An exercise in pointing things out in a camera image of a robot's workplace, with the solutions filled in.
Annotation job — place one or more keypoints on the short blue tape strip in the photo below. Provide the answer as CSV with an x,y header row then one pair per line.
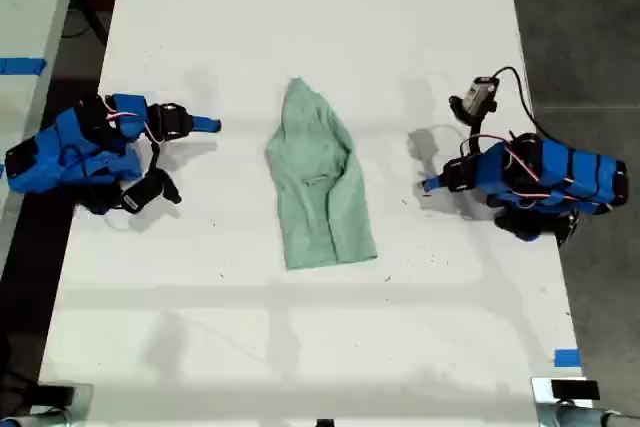
x,y
567,358

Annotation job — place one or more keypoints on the pale side table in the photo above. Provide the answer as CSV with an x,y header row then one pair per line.
x,y
30,47

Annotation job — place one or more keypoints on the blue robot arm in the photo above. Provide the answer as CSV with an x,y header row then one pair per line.
x,y
55,147
580,172

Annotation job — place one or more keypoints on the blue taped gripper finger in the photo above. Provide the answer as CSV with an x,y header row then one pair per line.
x,y
436,180
205,121
205,128
434,188

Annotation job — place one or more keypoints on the pale green T-shirt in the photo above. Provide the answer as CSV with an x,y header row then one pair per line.
x,y
315,187

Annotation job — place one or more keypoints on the small black box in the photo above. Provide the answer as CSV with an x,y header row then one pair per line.
x,y
575,389
55,394

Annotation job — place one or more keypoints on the metal table bracket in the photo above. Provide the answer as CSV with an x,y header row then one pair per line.
x,y
82,404
542,407

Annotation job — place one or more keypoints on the black camera stalk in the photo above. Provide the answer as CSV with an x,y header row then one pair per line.
x,y
476,139

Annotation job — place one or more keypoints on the long blue tape strip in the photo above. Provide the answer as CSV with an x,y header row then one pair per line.
x,y
20,66

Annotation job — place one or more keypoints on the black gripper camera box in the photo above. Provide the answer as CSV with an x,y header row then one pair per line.
x,y
475,97
142,194

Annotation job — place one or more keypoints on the small black clamp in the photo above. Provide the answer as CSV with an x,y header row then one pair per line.
x,y
325,423

